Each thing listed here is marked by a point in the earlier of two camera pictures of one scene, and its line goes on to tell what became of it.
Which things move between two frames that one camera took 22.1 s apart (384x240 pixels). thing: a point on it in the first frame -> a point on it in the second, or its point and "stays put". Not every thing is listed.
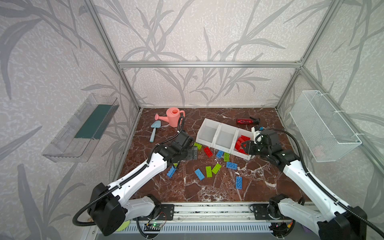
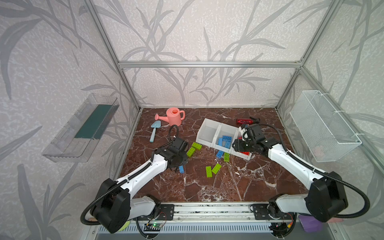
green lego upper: [198, 146] stays put
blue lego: [171, 171] -> [181, 169]
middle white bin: [226, 138] stays put
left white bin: [207, 133] stays put
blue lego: [239, 182] -> [226, 142]
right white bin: [238, 133] stays put
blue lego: [231, 165] -> [225, 140]
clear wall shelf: [79, 139] stays put
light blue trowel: [156, 124] stays put
